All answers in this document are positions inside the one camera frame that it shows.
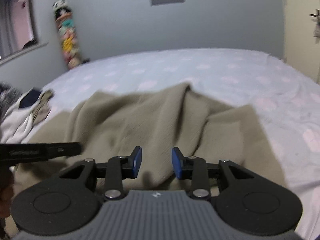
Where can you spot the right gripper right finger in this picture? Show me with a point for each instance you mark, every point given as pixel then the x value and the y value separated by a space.
pixel 243 199

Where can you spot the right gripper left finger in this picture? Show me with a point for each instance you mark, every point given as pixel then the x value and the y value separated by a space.
pixel 70 199

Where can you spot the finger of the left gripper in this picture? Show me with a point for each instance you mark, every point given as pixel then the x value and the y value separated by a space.
pixel 13 154

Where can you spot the beige zip hoodie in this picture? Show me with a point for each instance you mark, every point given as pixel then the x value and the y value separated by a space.
pixel 108 125

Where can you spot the white garment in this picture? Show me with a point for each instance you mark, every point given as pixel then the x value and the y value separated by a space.
pixel 16 123

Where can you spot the khaki folded garment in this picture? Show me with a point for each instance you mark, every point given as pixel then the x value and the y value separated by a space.
pixel 42 109

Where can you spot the grey fuzzy garment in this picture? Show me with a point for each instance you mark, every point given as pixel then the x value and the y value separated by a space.
pixel 9 95

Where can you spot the polka dot bed sheet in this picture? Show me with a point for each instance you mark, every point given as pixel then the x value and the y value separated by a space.
pixel 286 101

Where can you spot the dark framed window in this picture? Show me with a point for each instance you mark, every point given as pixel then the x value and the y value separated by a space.
pixel 19 34

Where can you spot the cream door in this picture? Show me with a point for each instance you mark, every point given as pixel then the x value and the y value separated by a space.
pixel 301 48

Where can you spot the black door handle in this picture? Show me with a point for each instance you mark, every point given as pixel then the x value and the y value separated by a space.
pixel 316 18

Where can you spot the grey wall vent plate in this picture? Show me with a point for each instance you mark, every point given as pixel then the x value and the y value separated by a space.
pixel 165 2

